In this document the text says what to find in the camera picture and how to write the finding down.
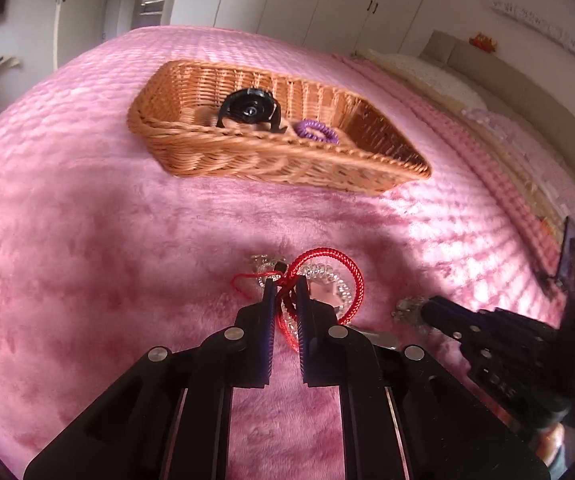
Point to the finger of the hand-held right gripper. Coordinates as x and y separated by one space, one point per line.
447 316

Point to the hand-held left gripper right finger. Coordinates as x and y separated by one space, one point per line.
303 340

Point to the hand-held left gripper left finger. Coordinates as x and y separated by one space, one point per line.
269 332

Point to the silver crystal jewelry piece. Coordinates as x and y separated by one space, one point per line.
407 312

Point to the woven wicker basket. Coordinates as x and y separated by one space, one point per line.
247 152

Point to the person's right hand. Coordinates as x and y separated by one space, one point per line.
551 442

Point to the floral bedding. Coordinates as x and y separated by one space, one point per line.
522 152

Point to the pink plush blanket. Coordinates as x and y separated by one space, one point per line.
92 240

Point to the black wristwatch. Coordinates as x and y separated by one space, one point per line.
251 108

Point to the white pillow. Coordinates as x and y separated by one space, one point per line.
417 72

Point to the beige headboard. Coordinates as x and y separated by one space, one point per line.
542 85

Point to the red ornament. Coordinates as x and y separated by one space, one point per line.
484 42

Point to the white door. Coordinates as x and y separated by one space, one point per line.
79 5

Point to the white wall decoration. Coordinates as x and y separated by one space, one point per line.
557 27

